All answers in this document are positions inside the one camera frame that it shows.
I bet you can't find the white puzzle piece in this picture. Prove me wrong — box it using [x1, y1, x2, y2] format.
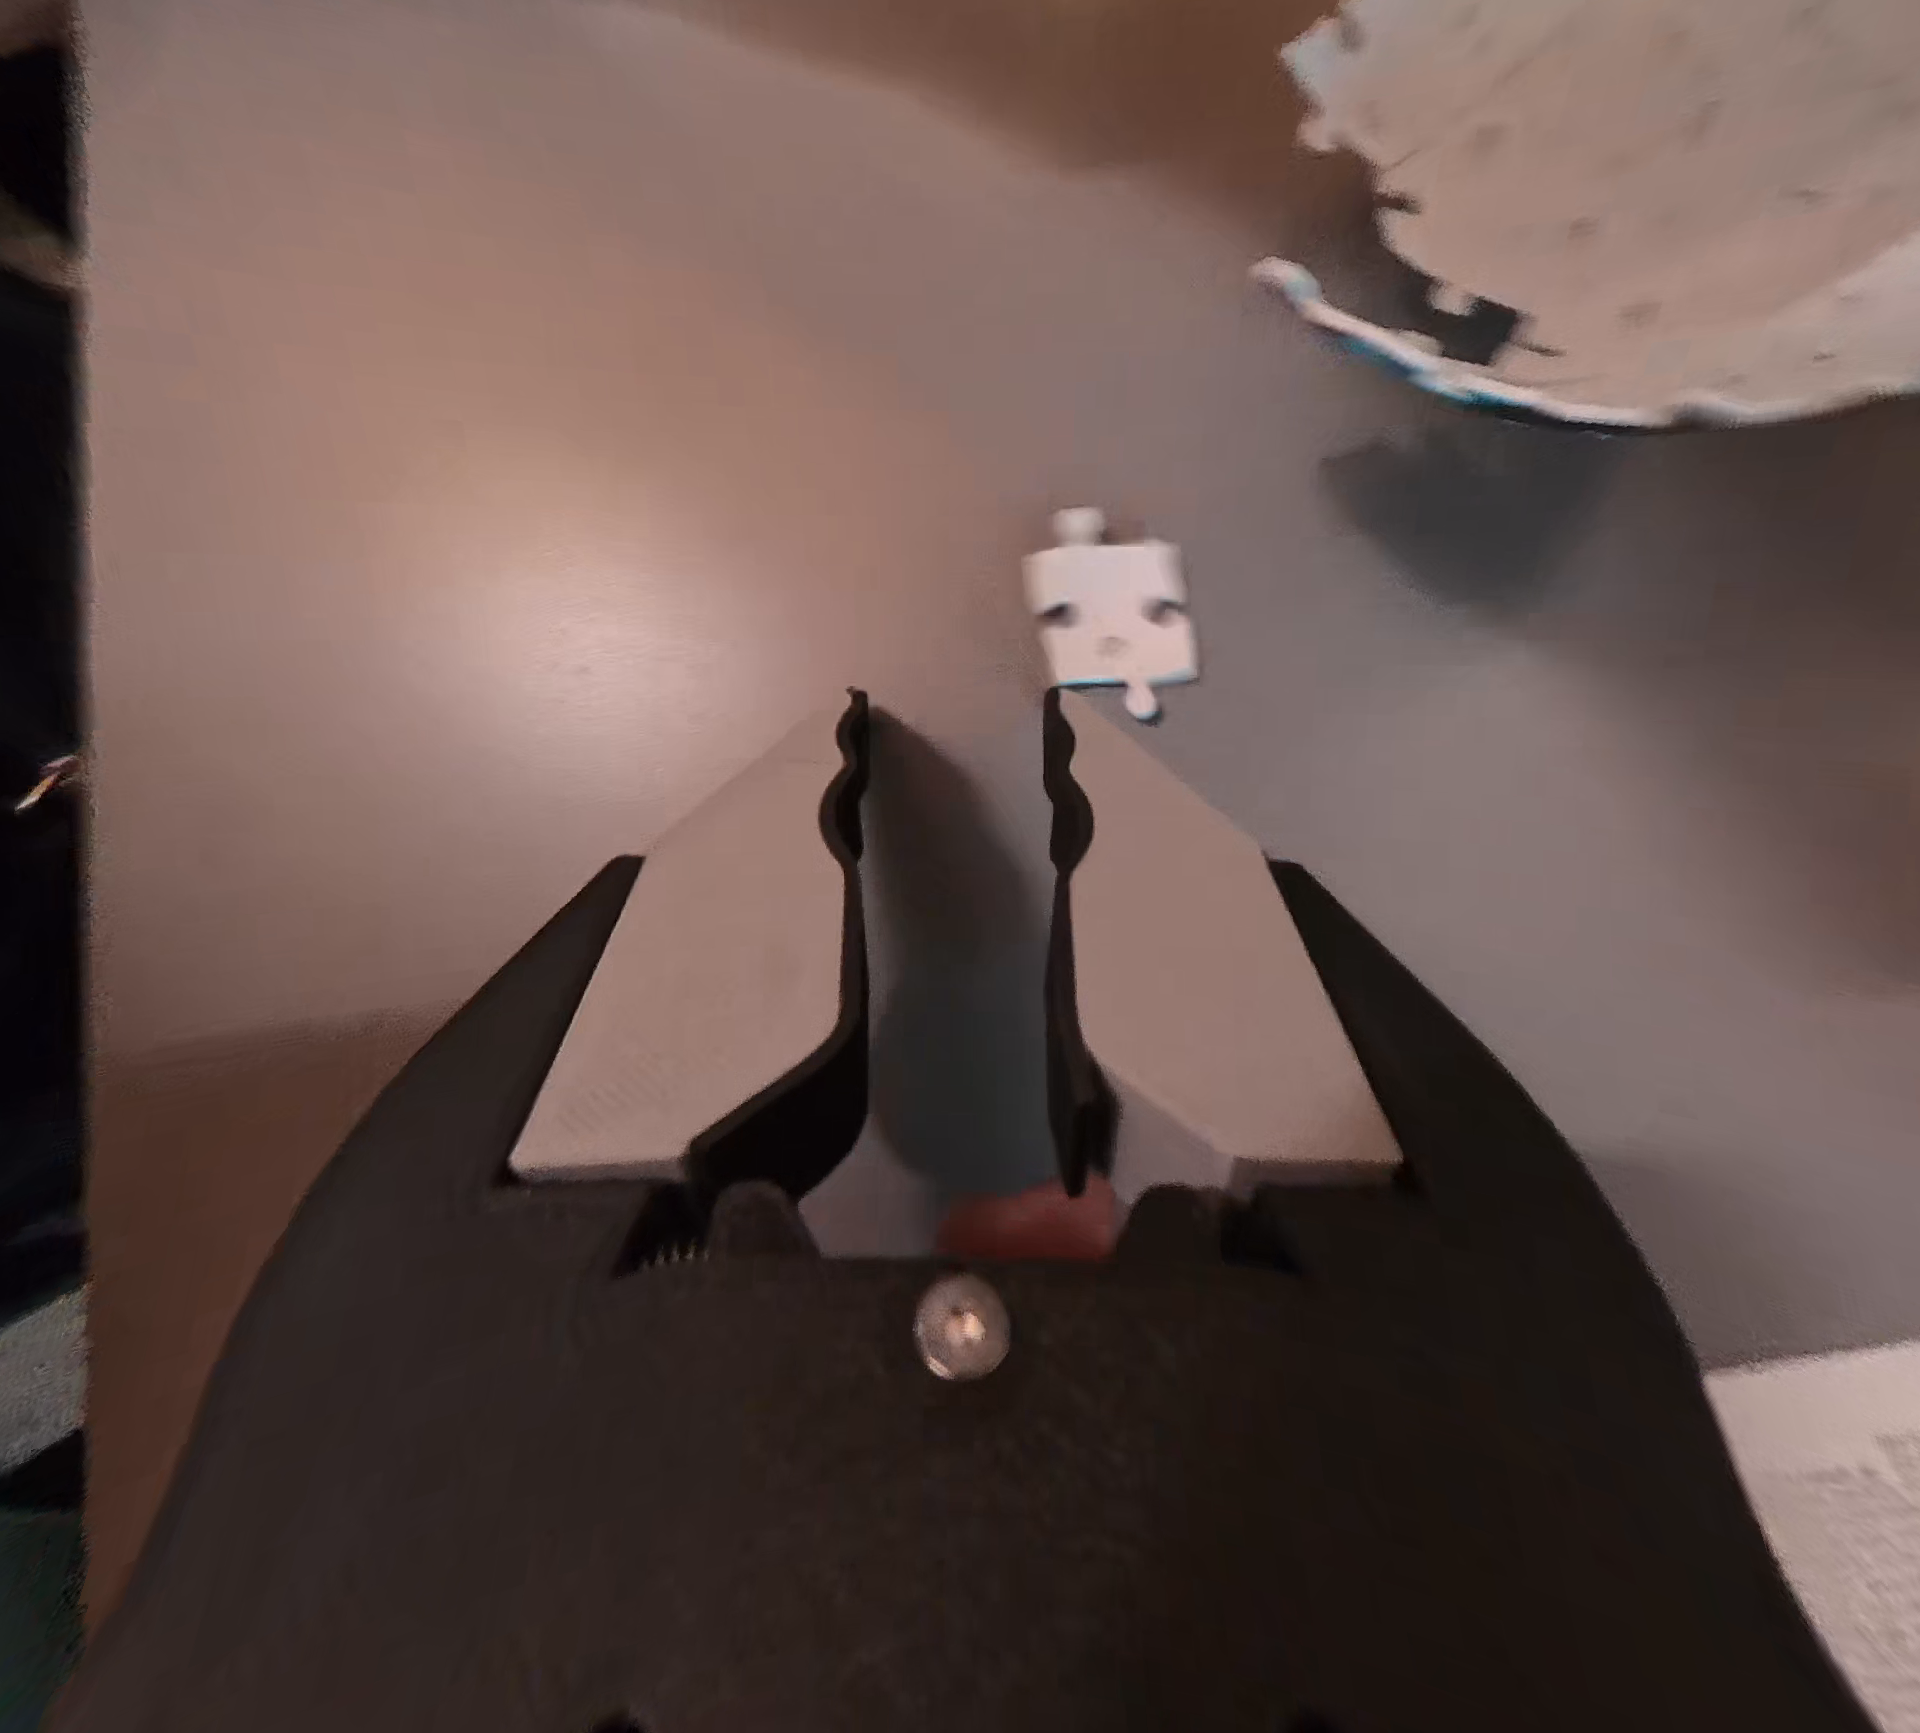
[1024, 506, 1206, 726]

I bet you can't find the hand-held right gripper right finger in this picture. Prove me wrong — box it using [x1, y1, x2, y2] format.
[1041, 687, 1407, 1198]

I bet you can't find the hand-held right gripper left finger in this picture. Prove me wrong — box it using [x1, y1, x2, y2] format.
[508, 687, 875, 1205]

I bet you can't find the person's dark clothing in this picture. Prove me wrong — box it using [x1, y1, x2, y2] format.
[0, 39, 86, 1313]

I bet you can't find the blue and white puzzle ball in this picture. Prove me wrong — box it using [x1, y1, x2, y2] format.
[1254, 0, 1920, 432]

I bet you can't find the person's right hand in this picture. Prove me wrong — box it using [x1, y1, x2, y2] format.
[938, 1173, 1118, 1262]

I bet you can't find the white instruction leaflet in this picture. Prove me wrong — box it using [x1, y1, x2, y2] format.
[1703, 1342, 1920, 1733]

